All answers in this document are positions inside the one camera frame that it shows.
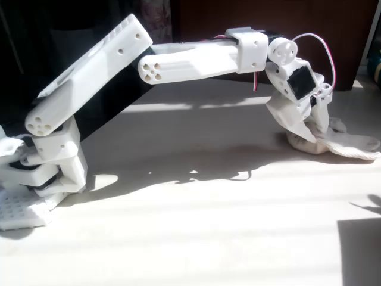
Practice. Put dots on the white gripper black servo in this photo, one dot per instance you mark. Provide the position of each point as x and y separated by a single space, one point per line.
322 111

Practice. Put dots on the white cloth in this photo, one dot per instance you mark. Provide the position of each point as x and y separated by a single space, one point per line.
345 144

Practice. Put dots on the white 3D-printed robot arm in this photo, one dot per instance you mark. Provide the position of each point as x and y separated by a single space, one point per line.
89 74

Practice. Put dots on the teal round object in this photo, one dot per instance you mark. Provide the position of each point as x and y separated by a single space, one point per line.
374 67

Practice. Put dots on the dark brown wooden cabinet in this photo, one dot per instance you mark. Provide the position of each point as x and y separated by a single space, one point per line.
223 24

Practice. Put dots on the floral patterned curtain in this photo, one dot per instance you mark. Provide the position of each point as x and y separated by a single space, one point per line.
156 18

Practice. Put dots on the white door frame strip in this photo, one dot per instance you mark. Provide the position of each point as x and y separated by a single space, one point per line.
370 24

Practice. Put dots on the white perforated base plate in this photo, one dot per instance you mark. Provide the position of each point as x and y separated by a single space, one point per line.
18 211

